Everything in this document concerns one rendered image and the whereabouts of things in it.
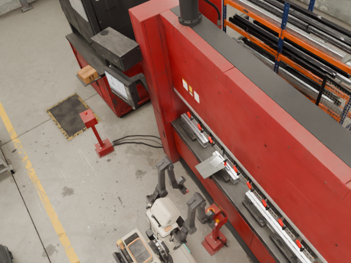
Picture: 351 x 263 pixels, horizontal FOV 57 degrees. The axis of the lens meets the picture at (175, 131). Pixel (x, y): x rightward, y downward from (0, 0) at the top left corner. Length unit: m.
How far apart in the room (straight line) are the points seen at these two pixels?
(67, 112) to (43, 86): 0.95
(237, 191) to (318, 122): 1.51
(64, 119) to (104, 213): 1.90
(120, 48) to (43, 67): 3.74
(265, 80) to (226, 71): 0.27
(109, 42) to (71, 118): 2.44
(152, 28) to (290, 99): 1.45
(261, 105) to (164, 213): 1.22
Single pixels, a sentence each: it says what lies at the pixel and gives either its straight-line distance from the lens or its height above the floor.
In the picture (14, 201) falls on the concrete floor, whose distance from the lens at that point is 5.11.
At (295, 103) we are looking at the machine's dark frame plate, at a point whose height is 2.30.
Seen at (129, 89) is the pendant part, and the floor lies 1.54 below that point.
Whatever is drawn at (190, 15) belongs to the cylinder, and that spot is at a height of 2.38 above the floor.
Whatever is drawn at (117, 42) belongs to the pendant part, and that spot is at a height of 1.95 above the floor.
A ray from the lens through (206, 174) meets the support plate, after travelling 3.31.
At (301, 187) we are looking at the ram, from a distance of 2.28.
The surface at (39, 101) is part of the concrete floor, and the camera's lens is 6.19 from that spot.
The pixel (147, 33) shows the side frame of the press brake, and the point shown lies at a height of 2.16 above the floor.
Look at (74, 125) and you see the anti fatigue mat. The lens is 5.47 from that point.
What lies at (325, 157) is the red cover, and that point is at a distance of 1.94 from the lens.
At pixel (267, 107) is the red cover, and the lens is 2.11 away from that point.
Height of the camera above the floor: 3.86
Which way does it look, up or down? 51 degrees down
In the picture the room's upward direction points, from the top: 10 degrees counter-clockwise
